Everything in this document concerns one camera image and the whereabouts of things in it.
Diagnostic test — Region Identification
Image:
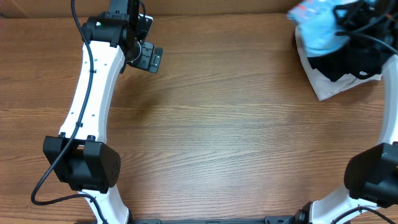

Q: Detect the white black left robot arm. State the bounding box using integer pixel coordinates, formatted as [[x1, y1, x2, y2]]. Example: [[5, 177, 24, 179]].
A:
[[43, 0, 163, 223]]

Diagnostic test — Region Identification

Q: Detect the folded white garment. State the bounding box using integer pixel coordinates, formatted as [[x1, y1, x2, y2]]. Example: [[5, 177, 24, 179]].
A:
[[295, 27, 382, 101]]

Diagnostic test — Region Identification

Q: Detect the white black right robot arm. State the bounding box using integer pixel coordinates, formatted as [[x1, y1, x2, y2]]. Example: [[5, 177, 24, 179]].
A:
[[289, 1, 397, 223]]

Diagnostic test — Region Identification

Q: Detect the light blue t-shirt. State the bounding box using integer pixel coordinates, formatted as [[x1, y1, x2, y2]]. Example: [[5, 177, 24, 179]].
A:
[[287, 0, 359, 60]]

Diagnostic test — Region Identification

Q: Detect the folded black garment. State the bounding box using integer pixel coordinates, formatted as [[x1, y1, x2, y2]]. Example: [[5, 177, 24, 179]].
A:
[[308, 38, 395, 82]]

